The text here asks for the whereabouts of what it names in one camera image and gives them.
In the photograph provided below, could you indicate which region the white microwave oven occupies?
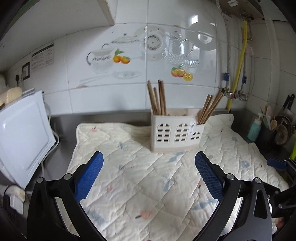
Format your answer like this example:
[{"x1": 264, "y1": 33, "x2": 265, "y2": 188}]
[{"x1": 1, "y1": 91, "x2": 56, "y2": 189}]

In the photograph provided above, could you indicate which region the green plastic object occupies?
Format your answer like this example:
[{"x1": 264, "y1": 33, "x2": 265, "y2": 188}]
[{"x1": 290, "y1": 132, "x2": 296, "y2": 160}]

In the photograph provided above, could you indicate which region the water valve with hose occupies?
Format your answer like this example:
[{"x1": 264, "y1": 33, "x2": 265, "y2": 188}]
[
  {"x1": 235, "y1": 63, "x2": 249, "y2": 102},
  {"x1": 216, "y1": 0, "x2": 232, "y2": 99}
]

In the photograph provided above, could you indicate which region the dark utensil pot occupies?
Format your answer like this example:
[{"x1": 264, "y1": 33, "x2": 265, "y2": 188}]
[{"x1": 261, "y1": 115, "x2": 295, "y2": 146}]

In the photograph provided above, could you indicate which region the teal soap bottle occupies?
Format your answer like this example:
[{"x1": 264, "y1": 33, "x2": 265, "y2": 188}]
[{"x1": 247, "y1": 113, "x2": 263, "y2": 142}]

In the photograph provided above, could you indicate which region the left water valve with hose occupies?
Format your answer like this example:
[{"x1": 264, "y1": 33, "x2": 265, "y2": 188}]
[{"x1": 216, "y1": 0, "x2": 232, "y2": 99}]

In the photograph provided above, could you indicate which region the right water valve with hose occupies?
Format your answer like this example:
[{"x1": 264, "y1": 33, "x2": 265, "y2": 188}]
[{"x1": 235, "y1": 63, "x2": 249, "y2": 102}]

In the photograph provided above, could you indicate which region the cream plastic utensil holder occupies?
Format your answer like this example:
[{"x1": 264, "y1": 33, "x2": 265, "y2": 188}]
[{"x1": 151, "y1": 108, "x2": 205, "y2": 153}]

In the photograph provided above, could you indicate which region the wooden chopstick fan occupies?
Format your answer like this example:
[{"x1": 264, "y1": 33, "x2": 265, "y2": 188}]
[
  {"x1": 147, "y1": 80, "x2": 158, "y2": 115},
  {"x1": 158, "y1": 80, "x2": 165, "y2": 115}
]

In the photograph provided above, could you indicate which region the white quilted patterned mat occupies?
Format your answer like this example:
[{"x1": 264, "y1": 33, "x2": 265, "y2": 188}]
[{"x1": 67, "y1": 114, "x2": 288, "y2": 240}]

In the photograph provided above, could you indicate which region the wall power socket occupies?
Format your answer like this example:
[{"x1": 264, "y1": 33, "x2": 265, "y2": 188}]
[{"x1": 21, "y1": 62, "x2": 30, "y2": 80}]

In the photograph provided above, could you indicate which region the wooden chopstick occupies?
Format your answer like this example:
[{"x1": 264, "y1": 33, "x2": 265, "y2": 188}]
[
  {"x1": 197, "y1": 94, "x2": 212, "y2": 125},
  {"x1": 200, "y1": 91, "x2": 222, "y2": 125},
  {"x1": 201, "y1": 96, "x2": 213, "y2": 124},
  {"x1": 201, "y1": 92, "x2": 225, "y2": 125}
]

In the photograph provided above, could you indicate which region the yellow gas pipe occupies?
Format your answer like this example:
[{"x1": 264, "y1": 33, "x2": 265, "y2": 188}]
[{"x1": 226, "y1": 20, "x2": 248, "y2": 114}]

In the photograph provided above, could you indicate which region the white plastic rice spoon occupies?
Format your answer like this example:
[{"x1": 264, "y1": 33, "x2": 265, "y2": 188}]
[{"x1": 265, "y1": 105, "x2": 273, "y2": 130}]

